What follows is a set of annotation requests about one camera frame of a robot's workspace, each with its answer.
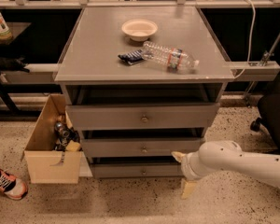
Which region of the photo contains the beige paper bowl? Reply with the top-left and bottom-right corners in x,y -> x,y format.
121,19 -> 158,42

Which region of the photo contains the metal can in box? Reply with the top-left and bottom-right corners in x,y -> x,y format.
54,122 -> 70,138

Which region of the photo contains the grey bottom drawer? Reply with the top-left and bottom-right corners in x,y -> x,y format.
91,163 -> 182,178

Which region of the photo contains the dark blue snack packet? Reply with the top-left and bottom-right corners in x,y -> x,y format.
118,49 -> 144,65

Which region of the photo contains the white cable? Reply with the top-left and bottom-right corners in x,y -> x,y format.
233,0 -> 257,79

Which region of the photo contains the black office chair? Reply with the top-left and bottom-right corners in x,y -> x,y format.
249,49 -> 280,156

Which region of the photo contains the orange white sneaker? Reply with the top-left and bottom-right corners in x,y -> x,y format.
0,169 -> 28,201

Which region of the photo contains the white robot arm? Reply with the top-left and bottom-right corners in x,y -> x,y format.
172,140 -> 280,199

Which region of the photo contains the black side table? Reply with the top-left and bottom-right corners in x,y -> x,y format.
0,24 -> 30,114

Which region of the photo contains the cardboard box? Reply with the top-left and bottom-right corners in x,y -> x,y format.
24,94 -> 82,184

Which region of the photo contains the grey top drawer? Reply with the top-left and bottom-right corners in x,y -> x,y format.
66,103 -> 219,131

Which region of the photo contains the yellow sponge in box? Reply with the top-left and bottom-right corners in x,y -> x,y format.
65,140 -> 81,152

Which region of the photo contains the grey drawer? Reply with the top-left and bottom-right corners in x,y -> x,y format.
66,103 -> 219,131
91,163 -> 182,178
81,138 -> 205,158

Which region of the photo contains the clear plastic water bottle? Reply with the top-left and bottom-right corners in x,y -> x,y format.
141,41 -> 199,73

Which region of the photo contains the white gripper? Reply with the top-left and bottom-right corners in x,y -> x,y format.
172,151 -> 205,199

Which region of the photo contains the grey drawer cabinet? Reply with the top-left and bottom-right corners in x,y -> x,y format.
55,7 -> 233,167

